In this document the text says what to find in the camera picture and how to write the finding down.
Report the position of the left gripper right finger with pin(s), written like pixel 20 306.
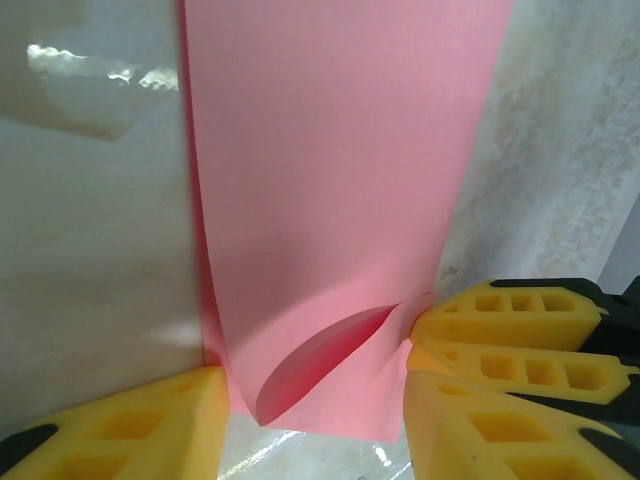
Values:
pixel 475 440

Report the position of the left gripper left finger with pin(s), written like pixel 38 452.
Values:
pixel 125 435

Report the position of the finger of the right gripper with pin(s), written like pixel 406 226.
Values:
pixel 475 367
pixel 475 320

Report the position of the pink paper sheet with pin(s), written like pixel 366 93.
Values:
pixel 340 175

